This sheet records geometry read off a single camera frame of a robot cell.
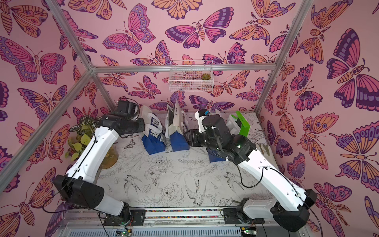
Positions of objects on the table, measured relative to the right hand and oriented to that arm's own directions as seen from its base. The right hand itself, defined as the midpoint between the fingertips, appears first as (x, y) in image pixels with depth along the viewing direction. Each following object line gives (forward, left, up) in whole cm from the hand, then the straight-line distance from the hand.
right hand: (187, 133), depth 63 cm
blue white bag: (+11, +22, -20) cm, 31 cm away
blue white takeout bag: (+7, -15, -34) cm, 38 cm away
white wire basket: (+48, 0, -1) cm, 48 cm away
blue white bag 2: (+11, +6, -11) cm, 17 cm away
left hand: (+13, +25, -10) cm, 30 cm away
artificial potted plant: (+11, +62, -17) cm, 66 cm away
